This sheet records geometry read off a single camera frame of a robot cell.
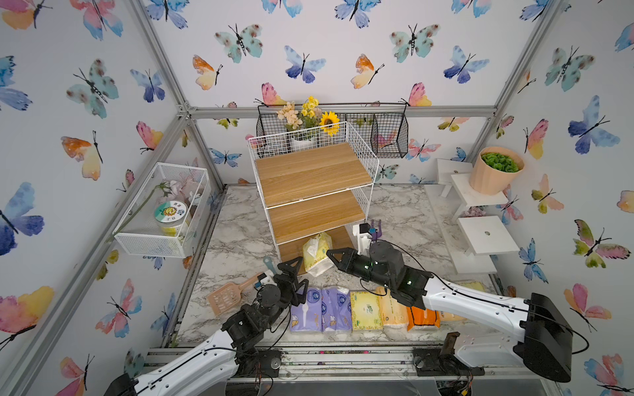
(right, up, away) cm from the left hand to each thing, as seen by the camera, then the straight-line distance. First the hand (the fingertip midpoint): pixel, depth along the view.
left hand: (309, 267), depth 76 cm
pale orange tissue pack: (+26, -15, +4) cm, 31 cm away
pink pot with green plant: (+58, +30, +2) cm, 65 cm away
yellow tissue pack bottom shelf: (+2, +3, -3) cm, 5 cm away
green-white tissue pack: (+18, -15, +3) cm, 23 cm away
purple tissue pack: (-1, -15, +2) cm, 16 cm away
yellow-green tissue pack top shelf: (+56, -8, +10) cm, 57 cm away
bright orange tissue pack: (+34, -16, +1) cm, 38 cm away
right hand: (+5, +6, -6) cm, 10 cm away
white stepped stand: (+52, +7, +12) cm, 54 cm away
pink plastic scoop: (-29, -13, +11) cm, 34 cm away
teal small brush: (-18, -2, +20) cm, 27 cm away
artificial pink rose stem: (-39, +24, +3) cm, 46 cm away
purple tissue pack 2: (+8, -15, +4) cm, 18 cm away
